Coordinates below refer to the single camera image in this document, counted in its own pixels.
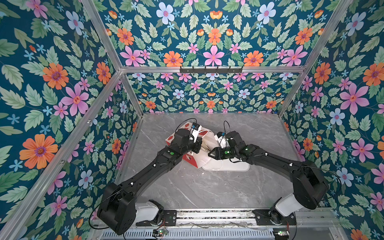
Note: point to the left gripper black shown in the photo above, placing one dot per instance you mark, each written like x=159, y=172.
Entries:
x=198, y=143

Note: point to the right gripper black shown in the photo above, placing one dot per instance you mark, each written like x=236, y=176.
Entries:
x=217, y=153

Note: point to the red white paper bag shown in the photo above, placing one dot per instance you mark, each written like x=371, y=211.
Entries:
x=196, y=160

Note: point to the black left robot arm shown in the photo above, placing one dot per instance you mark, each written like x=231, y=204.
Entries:
x=118, y=206

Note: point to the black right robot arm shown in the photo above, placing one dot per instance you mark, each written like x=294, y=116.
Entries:
x=309, y=183

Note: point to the white rectangular tray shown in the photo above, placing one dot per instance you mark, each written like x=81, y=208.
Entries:
x=226, y=166

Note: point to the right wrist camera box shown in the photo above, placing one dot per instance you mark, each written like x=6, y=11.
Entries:
x=221, y=139

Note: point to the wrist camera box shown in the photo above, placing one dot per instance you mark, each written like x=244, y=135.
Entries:
x=195, y=130
x=221, y=139

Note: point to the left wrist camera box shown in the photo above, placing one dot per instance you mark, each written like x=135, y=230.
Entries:
x=195, y=130

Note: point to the black hook rail on wall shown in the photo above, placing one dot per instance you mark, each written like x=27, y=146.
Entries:
x=211, y=70

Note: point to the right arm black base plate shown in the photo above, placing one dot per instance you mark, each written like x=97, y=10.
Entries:
x=264, y=217

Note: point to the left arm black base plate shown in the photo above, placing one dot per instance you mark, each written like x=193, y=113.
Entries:
x=167, y=217

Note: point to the aluminium frame back bar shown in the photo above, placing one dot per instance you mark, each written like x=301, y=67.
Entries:
x=267, y=69

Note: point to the aluminium frame bar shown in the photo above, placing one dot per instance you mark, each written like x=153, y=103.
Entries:
x=267, y=69
x=33, y=198

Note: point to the white perforated cable duct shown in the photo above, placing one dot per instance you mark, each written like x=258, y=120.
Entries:
x=190, y=234

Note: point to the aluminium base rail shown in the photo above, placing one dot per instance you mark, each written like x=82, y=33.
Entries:
x=243, y=218

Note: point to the aluminium frame left bar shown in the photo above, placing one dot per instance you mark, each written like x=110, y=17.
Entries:
x=33, y=198

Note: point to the aluminium frame corner post left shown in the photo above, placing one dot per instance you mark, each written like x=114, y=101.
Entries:
x=99, y=26

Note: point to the aluminium frame corner post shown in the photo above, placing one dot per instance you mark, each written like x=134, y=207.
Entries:
x=99, y=26
x=330, y=27

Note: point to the aluminium frame corner post right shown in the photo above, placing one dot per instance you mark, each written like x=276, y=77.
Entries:
x=330, y=27

